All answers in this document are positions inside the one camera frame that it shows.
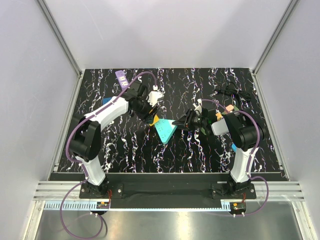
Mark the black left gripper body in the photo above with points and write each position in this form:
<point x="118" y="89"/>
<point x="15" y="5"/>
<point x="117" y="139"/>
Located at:
<point x="144" y="109"/>

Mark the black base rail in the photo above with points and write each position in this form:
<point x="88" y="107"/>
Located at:
<point x="212" y="185"/>

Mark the purple power strip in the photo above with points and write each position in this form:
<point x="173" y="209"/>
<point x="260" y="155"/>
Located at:
<point x="122" y="80"/>

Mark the teal triangular power strip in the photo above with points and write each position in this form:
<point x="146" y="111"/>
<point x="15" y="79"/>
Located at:
<point x="165" y="129"/>

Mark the white slotted cable duct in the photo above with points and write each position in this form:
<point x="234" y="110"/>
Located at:
<point x="72" y="205"/>

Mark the green round-hole power strip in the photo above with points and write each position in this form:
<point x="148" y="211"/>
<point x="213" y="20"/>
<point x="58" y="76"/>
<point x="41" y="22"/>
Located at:
<point x="203" y="131"/>

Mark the light blue square adapter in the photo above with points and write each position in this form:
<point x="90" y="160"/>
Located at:
<point x="234" y="148"/>

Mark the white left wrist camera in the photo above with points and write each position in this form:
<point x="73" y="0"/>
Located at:
<point x="154" y="97"/>

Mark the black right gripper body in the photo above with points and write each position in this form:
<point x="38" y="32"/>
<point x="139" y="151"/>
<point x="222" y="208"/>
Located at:
<point x="196" y="121"/>

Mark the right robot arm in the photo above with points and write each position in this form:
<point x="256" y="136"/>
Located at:
<point x="246" y="134"/>

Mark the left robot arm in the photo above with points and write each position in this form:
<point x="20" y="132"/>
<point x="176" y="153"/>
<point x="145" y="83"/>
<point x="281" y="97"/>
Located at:
<point x="85" y="141"/>

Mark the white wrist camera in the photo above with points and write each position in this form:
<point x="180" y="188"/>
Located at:
<point x="154" y="97"/>
<point x="198" y="107"/>

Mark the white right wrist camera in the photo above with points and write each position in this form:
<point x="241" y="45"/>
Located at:
<point x="198" y="107"/>

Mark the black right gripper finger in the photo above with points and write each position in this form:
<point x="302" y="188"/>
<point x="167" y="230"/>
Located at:
<point x="182" y="121"/>
<point x="182" y="127"/>

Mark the blue cube socket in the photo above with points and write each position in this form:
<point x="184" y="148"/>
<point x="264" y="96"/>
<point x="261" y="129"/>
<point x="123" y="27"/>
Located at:
<point x="106" y="100"/>

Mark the pink plug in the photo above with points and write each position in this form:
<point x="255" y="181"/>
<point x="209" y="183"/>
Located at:
<point x="229" y="108"/>

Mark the yellow cube socket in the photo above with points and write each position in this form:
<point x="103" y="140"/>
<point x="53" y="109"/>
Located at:
<point x="155" y="120"/>

